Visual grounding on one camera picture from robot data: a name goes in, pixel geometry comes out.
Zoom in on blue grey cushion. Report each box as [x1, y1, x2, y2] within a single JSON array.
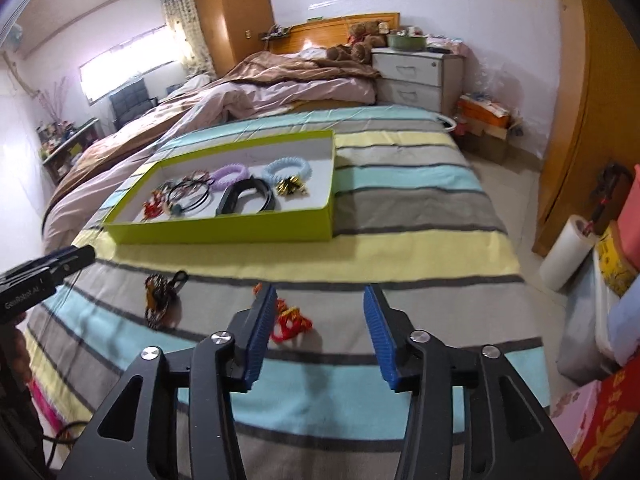
[[557, 285, 640, 378]]

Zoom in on green cardboard box tray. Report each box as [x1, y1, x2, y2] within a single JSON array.
[[102, 130, 337, 245]]

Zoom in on black cable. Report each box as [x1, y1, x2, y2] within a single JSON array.
[[42, 420, 86, 466]]

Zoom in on person's left hand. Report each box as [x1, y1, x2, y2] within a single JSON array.
[[0, 327, 31, 393]]

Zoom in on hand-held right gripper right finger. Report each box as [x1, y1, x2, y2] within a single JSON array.
[[362, 284, 581, 480]]

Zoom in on dark floral hair clip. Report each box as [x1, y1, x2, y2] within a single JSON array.
[[144, 270, 190, 331]]

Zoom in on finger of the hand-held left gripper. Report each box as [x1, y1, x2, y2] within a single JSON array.
[[45, 245, 97, 281]]

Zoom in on brown cardboard box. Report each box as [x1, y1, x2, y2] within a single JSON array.
[[457, 120, 521, 163]]

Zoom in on tall wooden wardrobe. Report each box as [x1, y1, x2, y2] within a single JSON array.
[[190, 0, 276, 78]]

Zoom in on pink duvet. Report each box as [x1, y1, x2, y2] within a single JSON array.
[[42, 77, 378, 241]]

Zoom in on window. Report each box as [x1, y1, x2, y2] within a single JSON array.
[[77, 22, 188, 106]]

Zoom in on patterned curtain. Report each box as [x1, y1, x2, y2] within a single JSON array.
[[157, 0, 218, 81]]

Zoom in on cluttered desk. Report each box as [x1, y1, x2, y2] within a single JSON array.
[[37, 117, 101, 183]]

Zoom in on pink bin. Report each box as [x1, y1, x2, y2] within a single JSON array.
[[617, 162, 640, 241]]

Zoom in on white paper roll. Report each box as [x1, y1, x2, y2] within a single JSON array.
[[539, 215, 596, 291]]

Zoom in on curved wooden wardrobe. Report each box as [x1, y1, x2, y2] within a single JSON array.
[[532, 0, 640, 261]]

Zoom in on black office chair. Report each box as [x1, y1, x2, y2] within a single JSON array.
[[109, 80, 161, 131]]

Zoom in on white nightstand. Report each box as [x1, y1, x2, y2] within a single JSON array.
[[371, 49, 466, 113]]

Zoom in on brown teddy bear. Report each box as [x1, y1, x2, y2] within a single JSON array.
[[327, 19, 391, 63]]

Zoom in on dark red device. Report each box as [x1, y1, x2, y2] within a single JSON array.
[[592, 160, 633, 221]]

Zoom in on blue spiral hair tie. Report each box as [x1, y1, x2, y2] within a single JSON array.
[[262, 156, 313, 188]]

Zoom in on black headband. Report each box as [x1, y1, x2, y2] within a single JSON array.
[[216, 176, 280, 217]]

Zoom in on yellow patterned bag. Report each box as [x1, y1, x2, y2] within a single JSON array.
[[597, 222, 640, 296]]

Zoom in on orange box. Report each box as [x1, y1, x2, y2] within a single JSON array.
[[457, 95, 511, 128]]

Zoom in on red gold box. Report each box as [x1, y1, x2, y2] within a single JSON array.
[[570, 370, 640, 480]]

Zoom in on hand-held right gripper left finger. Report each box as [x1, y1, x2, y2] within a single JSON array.
[[60, 282, 278, 480]]

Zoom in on wooden headboard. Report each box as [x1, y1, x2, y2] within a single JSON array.
[[260, 11, 401, 56]]

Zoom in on gold bell hair tie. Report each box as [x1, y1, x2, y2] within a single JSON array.
[[276, 176, 308, 198]]

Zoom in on red knot ornament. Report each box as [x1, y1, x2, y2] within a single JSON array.
[[141, 191, 168, 222]]

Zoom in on pink rhinestone hair clip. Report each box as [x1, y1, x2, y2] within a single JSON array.
[[172, 170, 211, 188]]

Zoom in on grey hair ties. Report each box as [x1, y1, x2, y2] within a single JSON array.
[[167, 180, 211, 218]]

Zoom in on red gold bead bracelet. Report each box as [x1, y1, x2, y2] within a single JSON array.
[[252, 282, 313, 345]]

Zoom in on purple spiral hair tie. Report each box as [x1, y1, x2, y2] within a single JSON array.
[[210, 161, 251, 192]]

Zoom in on green basin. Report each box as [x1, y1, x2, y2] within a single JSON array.
[[386, 30, 429, 52]]

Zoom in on brown blanket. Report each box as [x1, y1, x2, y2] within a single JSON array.
[[235, 50, 383, 86]]

